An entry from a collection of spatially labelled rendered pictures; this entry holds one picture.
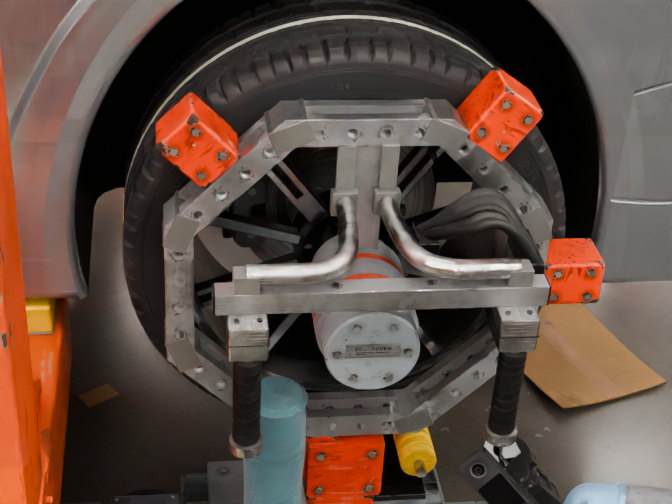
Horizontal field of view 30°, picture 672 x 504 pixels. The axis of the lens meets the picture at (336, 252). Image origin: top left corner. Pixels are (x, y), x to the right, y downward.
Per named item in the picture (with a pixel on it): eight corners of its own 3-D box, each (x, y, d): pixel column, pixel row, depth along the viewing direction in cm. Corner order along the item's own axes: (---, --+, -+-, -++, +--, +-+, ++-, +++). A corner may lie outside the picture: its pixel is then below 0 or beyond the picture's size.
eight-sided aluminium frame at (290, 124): (509, 403, 201) (560, 95, 172) (519, 431, 195) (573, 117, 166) (166, 417, 194) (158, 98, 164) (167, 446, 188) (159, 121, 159)
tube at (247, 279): (355, 212, 171) (360, 142, 165) (376, 292, 155) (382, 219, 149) (225, 214, 168) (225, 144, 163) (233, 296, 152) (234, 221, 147)
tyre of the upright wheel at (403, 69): (283, -100, 178) (46, 233, 203) (300, -43, 158) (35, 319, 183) (610, 127, 205) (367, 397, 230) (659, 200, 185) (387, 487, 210)
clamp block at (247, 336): (263, 318, 162) (264, 285, 159) (268, 362, 154) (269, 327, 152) (224, 320, 161) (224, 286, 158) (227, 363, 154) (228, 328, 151)
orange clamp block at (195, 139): (238, 131, 170) (190, 89, 166) (242, 159, 163) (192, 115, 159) (202, 164, 172) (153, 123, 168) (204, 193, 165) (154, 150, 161)
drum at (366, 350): (395, 303, 188) (402, 223, 180) (420, 394, 170) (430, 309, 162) (301, 306, 186) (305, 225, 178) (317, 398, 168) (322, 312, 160)
